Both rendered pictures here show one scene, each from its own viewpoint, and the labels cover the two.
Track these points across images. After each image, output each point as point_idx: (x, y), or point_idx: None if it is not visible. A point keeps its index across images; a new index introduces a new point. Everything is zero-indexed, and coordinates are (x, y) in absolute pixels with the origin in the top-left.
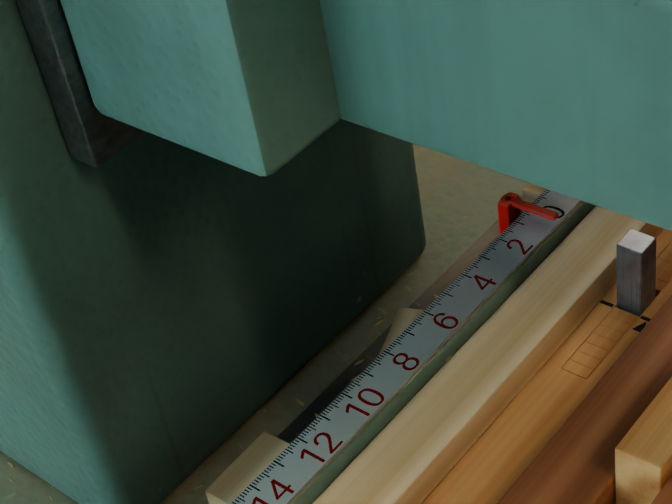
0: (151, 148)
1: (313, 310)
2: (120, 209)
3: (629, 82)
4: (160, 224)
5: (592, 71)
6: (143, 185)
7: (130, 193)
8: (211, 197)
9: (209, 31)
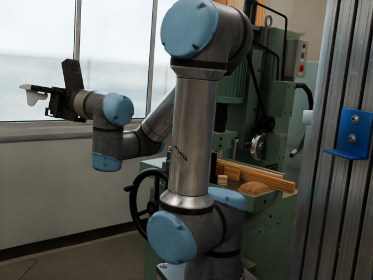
0: (233, 150)
1: None
2: (229, 153)
3: None
4: (231, 157)
5: None
6: (231, 153)
7: (230, 152)
8: (236, 159)
9: None
